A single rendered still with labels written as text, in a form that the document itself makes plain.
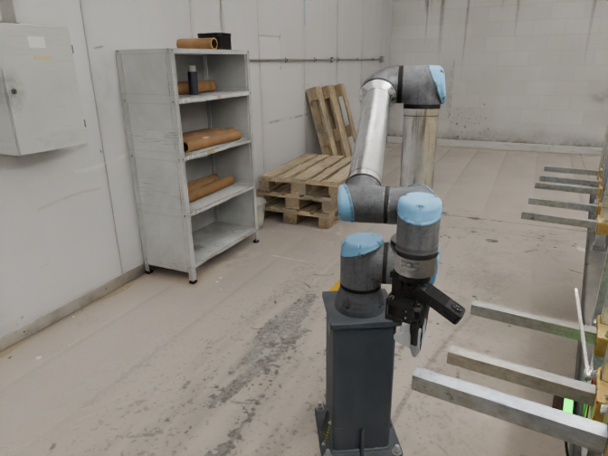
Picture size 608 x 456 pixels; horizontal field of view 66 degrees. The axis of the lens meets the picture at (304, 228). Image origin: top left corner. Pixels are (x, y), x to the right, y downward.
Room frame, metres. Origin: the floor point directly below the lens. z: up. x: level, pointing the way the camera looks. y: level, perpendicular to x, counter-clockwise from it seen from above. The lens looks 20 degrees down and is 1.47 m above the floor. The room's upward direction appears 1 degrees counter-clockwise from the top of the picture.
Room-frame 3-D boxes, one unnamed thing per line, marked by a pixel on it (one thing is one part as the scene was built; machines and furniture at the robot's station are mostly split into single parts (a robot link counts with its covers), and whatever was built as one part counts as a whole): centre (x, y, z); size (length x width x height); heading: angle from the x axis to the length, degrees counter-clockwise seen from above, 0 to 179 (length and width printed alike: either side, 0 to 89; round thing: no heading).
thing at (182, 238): (3.49, 0.78, 0.78); 0.90 x 0.45 x 1.55; 154
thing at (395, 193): (1.06, -0.26, 1.14); 0.12 x 0.12 x 0.09; 77
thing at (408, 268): (0.94, -0.24, 1.05); 0.10 x 0.09 x 0.05; 149
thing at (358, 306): (1.57, -0.21, 0.65); 0.19 x 0.19 x 0.10
